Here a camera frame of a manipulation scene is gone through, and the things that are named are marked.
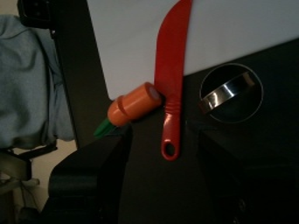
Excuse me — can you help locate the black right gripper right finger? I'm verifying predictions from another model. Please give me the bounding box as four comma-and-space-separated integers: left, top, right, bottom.
186, 117, 299, 224

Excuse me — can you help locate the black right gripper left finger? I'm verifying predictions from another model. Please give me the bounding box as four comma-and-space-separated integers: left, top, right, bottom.
39, 123, 135, 224

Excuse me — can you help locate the red toy knife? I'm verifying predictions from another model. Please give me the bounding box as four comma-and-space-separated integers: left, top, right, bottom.
154, 0, 195, 162

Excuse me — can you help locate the white cutting board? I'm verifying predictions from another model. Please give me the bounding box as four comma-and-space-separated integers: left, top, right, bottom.
86, 0, 299, 101

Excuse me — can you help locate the orange toy carrot green top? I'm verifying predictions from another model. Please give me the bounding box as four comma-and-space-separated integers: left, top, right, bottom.
93, 81, 165, 139

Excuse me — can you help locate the light blue cloth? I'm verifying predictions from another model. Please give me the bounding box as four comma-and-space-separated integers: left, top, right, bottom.
0, 14, 77, 151

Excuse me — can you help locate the black device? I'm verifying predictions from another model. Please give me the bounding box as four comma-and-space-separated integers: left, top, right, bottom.
16, 0, 57, 30

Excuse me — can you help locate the grey chair frame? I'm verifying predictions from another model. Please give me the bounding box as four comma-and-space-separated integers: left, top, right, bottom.
0, 143, 61, 205

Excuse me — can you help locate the round black tin steel handle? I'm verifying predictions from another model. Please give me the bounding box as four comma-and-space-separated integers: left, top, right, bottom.
198, 62, 266, 124

